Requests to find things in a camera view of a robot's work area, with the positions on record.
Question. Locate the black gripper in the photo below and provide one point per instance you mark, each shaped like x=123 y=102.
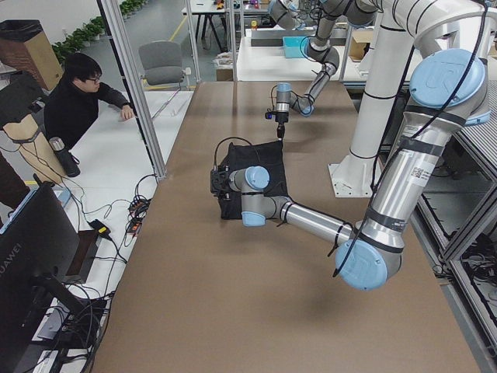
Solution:
x=280 y=117
x=224 y=181

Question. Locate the black printed t-shirt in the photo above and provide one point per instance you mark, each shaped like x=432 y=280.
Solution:
x=268 y=155

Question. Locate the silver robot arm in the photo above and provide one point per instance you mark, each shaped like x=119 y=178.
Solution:
x=447 y=93
x=318 y=48

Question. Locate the person in black clothes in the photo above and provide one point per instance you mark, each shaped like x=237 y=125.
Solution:
x=73 y=105

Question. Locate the blue plastic bin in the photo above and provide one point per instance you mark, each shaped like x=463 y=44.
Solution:
x=295 y=47

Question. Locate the red black usb hub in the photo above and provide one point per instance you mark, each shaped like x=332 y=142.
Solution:
x=136 y=212

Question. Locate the black power adapter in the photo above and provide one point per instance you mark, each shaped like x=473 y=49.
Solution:
x=102 y=229

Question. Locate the grey office chair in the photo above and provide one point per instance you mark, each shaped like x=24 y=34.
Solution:
x=162 y=63

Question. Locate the black thermos bottle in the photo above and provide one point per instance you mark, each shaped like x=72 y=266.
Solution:
x=64 y=157

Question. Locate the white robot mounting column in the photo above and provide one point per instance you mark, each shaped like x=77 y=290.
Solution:
x=428 y=26

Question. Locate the black Huawei monitor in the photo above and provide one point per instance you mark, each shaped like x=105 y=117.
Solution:
x=39 y=239

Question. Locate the brown cardboard box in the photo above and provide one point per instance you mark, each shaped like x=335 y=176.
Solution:
x=25 y=47

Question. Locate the aluminium frame post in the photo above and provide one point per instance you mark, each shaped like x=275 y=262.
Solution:
x=122 y=50

